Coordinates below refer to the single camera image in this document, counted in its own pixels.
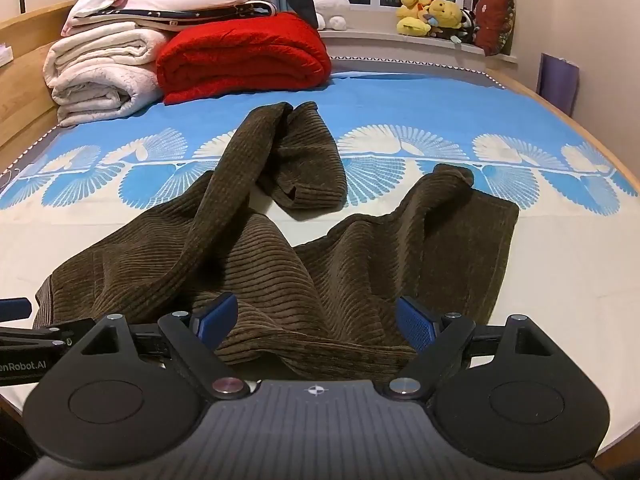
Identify white plush toy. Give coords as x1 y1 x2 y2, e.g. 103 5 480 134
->
312 0 349 31

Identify yellow duck plush toy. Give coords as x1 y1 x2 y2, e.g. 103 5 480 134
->
396 0 434 37

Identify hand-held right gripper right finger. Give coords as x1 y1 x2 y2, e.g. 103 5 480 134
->
385 296 566 402

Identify purple bag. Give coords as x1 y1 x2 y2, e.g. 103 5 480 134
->
537 52 581 117

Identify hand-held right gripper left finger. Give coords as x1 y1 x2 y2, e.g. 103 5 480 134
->
70 293 248 401

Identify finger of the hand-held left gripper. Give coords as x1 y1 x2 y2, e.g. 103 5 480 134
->
0 298 32 323
0 317 97 356

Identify red folded blanket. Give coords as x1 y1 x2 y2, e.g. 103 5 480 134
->
156 11 333 106

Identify yellow bear plush toy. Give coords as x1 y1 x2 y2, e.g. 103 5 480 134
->
428 0 464 31

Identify brown corduroy pants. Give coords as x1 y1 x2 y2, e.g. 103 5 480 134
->
34 101 521 368

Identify dark red cushion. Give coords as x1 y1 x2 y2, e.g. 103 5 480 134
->
472 0 516 57

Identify wooden bed frame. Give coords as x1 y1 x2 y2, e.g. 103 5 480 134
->
0 0 640 196

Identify white folded quilt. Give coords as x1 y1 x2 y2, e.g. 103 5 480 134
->
42 27 168 127

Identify white window sill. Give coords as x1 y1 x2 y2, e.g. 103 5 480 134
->
317 29 517 70

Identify blue and white bed sheet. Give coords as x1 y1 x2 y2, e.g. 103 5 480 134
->
0 55 640 461

